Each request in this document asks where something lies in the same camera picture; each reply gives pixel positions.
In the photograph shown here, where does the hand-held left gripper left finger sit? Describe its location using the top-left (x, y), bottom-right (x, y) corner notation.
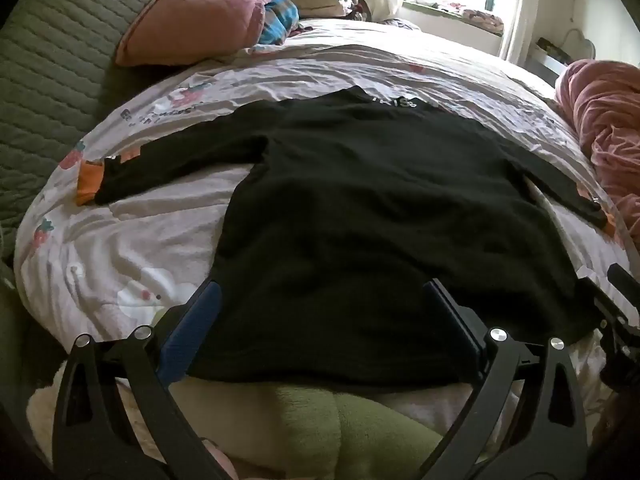
top-left (52, 280), bottom-right (236, 480)

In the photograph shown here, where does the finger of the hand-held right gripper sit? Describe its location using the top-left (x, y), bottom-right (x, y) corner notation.
top-left (606, 262), bottom-right (640, 306)

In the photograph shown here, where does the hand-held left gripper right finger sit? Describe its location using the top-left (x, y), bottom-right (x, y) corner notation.
top-left (410, 277), bottom-right (588, 480)

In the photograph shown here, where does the black long-sleeved shirt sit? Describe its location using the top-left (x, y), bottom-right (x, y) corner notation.
top-left (92, 85), bottom-right (608, 396)

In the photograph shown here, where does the strawberry printed bedsheet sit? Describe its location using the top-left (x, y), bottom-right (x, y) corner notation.
top-left (14, 17), bottom-right (631, 411)

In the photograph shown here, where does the white fleece cloth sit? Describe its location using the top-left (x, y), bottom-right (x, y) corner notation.
top-left (27, 365), bottom-right (518, 480)

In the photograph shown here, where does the green fleece cloth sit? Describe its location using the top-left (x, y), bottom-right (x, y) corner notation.
top-left (267, 380), bottom-right (446, 480)

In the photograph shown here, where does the pink crumpled blanket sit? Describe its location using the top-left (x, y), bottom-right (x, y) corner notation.
top-left (555, 59), bottom-right (640, 246)

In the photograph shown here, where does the white desk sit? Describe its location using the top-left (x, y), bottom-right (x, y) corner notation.
top-left (530, 37), bottom-right (571, 78)

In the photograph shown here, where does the heart-shaped mirror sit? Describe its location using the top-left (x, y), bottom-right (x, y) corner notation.
top-left (565, 27), bottom-right (598, 63)

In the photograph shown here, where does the green quilted headboard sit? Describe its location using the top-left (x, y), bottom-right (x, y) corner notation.
top-left (0, 0), bottom-right (211, 261)

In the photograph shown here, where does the pink quilted pillow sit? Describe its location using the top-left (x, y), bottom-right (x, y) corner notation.
top-left (115, 0), bottom-right (296, 67)

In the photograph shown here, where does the patterned cloth pile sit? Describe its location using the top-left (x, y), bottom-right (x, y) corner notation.
top-left (405, 0), bottom-right (506, 36)

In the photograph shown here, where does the blue plaid cloth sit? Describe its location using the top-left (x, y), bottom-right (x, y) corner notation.
top-left (257, 0), bottom-right (300, 46)

